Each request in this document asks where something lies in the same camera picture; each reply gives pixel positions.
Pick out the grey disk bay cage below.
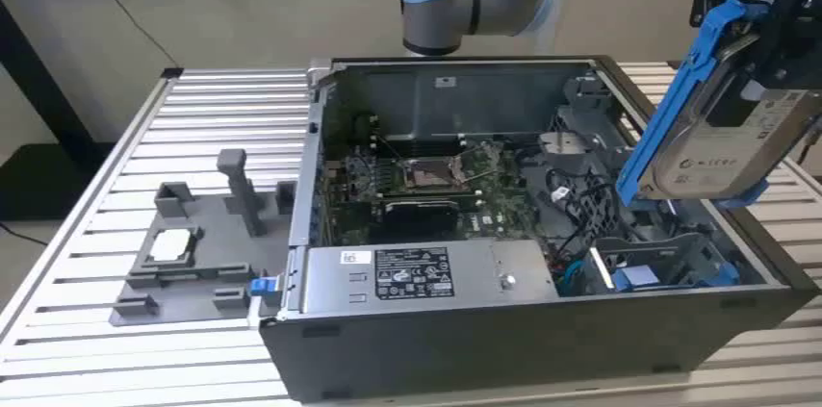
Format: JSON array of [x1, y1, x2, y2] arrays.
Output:
[[553, 77, 746, 293]]

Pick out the green motherboard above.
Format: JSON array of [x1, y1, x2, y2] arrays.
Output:
[[324, 135, 547, 247]]

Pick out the black stand with base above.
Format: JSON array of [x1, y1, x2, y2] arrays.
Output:
[[0, 0, 119, 221]]

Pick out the grey parts rack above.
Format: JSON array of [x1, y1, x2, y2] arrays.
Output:
[[110, 148, 298, 328]]

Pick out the CPU with silver lid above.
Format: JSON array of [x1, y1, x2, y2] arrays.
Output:
[[150, 228, 195, 263]]

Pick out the CPU socket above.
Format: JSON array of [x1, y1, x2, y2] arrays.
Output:
[[395, 155, 470, 190]]

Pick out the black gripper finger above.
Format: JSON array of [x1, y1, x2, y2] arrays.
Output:
[[705, 77, 771, 128]]

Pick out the silver metal bracket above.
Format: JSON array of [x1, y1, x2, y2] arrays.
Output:
[[537, 130, 605, 172]]

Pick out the black floor cable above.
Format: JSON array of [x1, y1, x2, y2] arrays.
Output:
[[0, 221, 51, 247]]

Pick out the thin black wall cable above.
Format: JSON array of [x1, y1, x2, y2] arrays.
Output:
[[63, 0, 183, 71]]

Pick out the black graphics card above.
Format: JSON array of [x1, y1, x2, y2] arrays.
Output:
[[376, 198, 462, 241]]

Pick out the blue wire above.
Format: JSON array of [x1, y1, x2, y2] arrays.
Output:
[[557, 256, 587, 296]]

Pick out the black open PC case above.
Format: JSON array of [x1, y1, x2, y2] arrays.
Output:
[[256, 54, 822, 403]]

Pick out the RAM slots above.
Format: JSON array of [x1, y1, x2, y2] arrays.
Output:
[[382, 132, 466, 158]]

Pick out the silver power supply unit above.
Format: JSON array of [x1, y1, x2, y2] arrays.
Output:
[[298, 239, 558, 316]]

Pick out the black wire bundle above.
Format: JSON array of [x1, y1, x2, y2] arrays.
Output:
[[543, 166, 637, 254]]

